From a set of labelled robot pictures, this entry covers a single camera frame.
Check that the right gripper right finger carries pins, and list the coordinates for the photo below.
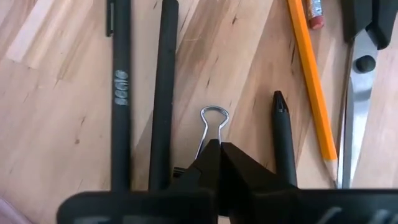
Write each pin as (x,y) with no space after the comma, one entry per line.
(242,174)

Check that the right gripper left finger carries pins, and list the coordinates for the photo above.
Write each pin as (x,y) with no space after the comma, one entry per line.
(205,174)

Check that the black pen with silver print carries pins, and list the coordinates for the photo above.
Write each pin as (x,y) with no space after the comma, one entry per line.
(121,124)

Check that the orange pencil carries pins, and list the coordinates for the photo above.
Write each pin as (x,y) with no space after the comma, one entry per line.
(315,18)
(312,77)

